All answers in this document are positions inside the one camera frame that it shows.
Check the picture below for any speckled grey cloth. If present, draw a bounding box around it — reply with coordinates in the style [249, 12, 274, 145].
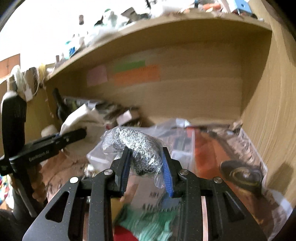
[101, 127, 165, 188]

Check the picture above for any white fabric bag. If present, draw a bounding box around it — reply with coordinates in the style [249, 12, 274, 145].
[60, 104, 106, 156]

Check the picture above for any red cloth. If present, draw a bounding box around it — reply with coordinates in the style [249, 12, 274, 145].
[113, 225, 138, 241]

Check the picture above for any green knitted cloth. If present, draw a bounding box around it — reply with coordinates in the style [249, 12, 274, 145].
[115, 205, 179, 240]

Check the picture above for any small white box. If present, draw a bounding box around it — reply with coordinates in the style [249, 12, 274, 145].
[116, 110, 140, 126]

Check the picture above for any clock print table mat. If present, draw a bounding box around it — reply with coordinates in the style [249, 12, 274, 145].
[42, 126, 295, 240]

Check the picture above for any clear plastic box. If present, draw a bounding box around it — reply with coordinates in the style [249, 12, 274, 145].
[87, 119, 267, 209]

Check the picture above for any pink paper label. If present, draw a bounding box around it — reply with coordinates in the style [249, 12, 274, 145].
[86, 65, 108, 87]

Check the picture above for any green paper label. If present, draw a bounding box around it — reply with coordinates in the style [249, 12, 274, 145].
[113, 60, 145, 73]

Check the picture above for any orange paper label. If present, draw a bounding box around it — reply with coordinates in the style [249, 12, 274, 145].
[113, 65, 161, 86]

